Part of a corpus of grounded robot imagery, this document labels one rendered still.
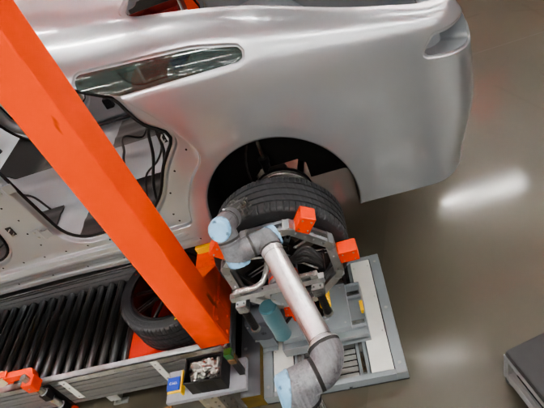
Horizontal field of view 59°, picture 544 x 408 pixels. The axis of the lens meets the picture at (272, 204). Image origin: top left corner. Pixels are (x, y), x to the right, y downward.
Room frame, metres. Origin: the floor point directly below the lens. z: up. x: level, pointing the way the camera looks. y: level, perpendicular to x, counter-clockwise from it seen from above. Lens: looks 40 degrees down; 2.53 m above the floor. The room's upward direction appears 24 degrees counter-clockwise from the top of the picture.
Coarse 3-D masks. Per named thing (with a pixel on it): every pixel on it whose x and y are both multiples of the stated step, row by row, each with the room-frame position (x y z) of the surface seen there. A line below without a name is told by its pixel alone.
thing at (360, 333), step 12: (348, 288) 1.82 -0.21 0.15; (360, 288) 1.81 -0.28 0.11; (348, 300) 1.74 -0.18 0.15; (360, 300) 1.68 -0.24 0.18; (360, 312) 1.63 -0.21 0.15; (360, 324) 1.54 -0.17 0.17; (348, 336) 1.51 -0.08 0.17; (360, 336) 1.48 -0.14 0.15; (288, 348) 1.61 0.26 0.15; (300, 348) 1.57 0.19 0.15
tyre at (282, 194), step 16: (240, 192) 1.81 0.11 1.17; (256, 192) 1.75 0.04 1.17; (272, 192) 1.70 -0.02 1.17; (288, 192) 1.68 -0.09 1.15; (304, 192) 1.67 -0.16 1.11; (320, 192) 1.70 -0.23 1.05; (224, 208) 1.81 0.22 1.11; (256, 208) 1.64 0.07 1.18; (272, 208) 1.60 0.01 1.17; (288, 208) 1.58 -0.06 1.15; (320, 208) 1.58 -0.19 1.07; (336, 208) 1.65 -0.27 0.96; (240, 224) 1.63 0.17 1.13; (256, 224) 1.61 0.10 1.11; (320, 224) 1.55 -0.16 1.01; (336, 224) 1.54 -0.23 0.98; (336, 240) 1.54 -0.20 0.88
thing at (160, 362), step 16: (160, 352) 1.77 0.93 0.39; (176, 352) 1.72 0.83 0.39; (192, 352) 1.68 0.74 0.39; (208, 352) 1.66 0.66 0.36; (96, 368) 1.86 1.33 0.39; (112, 368) 1.81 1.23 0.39; (128, 368) 1.78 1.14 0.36; (144, 368) 1.76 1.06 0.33; (160, 368) 1.73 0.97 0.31; (16, 384) 2.01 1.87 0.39; (48, 384) 1.91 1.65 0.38; (64, 384) 1.88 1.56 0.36; (80, 384) 1.87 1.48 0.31; (96, 384) 1.84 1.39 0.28; (0, 400) 2.01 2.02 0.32; (16, 400) 1.98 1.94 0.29
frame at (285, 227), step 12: (252, 228) 1.59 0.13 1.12; (288, 228) 1.50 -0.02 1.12; (312, 228) 1.52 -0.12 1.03; (312, 240) 1.48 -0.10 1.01; (324, 240) 1.46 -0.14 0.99; (336, 252) 1.46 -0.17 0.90; (336, 264) 1.46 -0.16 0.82; (228, 276) 1.59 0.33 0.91; (336, 276) 1.46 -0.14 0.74; (252, 300) 1.58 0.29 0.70
